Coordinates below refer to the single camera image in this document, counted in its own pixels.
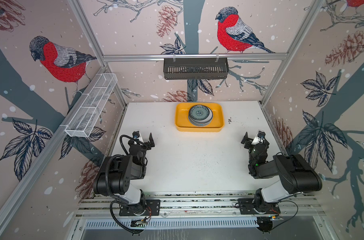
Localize white plate green motif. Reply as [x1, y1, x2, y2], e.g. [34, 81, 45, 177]
[188, 116, 213, 127]

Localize small teal patterned plate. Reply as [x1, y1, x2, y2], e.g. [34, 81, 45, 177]
[189, 105, 210, 122]

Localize small black plate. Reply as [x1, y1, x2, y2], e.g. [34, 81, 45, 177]
[207, 108, 213, 123]

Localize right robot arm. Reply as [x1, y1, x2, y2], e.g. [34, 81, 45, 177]
[241, 131, 322, 212]

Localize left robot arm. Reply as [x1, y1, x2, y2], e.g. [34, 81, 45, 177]
[93, 131, 155, 211]

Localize yellow plastic bin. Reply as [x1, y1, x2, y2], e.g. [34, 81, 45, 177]
[175, 102, 225, 133]

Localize black hanging basket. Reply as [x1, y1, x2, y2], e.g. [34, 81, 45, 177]
[163, 58, 229, 80]

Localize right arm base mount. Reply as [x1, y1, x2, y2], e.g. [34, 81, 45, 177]
[236, 198, 281, 215]

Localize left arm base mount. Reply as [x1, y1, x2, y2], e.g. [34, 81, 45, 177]
[119, 200, 160, 217]

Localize horizontal aluminium rail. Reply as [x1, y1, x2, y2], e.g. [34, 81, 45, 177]
[102, 53, 288, 63]

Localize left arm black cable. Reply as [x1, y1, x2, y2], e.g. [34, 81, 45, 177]
[109, 200, 146, 235]

